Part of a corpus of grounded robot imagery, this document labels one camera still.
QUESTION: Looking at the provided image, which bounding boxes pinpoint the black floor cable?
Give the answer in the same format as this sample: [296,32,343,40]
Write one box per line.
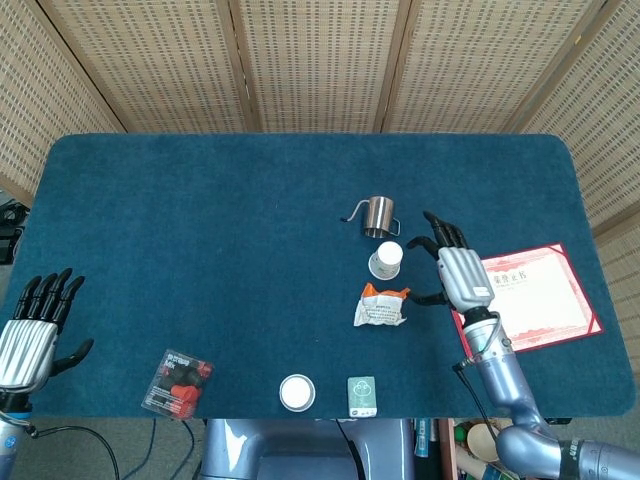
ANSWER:
[27,424,124,480]

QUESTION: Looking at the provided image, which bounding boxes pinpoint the white paper cup blue flower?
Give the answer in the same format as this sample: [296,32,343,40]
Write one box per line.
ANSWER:
[279,373,315,409]

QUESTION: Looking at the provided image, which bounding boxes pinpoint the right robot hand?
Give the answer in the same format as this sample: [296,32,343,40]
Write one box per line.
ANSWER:
[407,210,497,314]

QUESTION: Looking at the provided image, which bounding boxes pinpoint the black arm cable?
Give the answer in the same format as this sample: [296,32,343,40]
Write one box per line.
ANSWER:
[451,319,504,444]

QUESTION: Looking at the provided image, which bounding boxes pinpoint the steel gooseneck pour-over kettle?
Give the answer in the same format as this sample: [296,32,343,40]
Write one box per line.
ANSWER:
[338,195,403,240]

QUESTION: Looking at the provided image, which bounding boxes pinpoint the beige paper bowl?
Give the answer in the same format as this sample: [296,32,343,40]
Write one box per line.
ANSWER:
[467,423,502,462]

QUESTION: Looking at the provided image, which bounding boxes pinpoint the white paper cup green flower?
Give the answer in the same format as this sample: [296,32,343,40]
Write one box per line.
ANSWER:
[368,240,404,280]

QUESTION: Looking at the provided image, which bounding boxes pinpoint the brown clutter bin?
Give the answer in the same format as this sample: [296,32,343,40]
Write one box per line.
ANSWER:
[434,418,504,480]

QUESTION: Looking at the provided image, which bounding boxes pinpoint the blue carpet table mat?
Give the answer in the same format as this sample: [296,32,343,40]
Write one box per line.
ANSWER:
[0,132,637,420]

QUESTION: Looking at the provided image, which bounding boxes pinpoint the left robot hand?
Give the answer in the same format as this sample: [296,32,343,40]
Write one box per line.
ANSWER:
[0,267,95,394]

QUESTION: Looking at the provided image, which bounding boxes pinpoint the black equipment on floor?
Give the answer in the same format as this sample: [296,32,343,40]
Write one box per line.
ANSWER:
[0,197,26,266]

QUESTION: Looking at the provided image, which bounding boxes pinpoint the clear box red black contents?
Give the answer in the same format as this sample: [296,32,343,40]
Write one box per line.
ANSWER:
[140,348,215,421]

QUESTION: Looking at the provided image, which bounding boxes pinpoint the red certificate folder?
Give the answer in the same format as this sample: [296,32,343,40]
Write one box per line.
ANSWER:
[451,242,605,357]

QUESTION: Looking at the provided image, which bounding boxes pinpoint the green tissue pack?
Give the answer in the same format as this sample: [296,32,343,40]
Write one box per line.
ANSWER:
[346,375,378,418]

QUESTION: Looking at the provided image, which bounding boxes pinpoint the blue-grey robot torso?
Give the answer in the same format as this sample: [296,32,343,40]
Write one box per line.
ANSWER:
[199,418,416,480]

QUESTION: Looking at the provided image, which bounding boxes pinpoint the bamboo folding screen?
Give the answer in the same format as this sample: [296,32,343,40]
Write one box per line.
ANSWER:
[0,0,640,381]

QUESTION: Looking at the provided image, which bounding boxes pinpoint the crumpled white orange snack wrapper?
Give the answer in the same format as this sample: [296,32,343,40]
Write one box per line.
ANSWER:
[353,281,412,329]

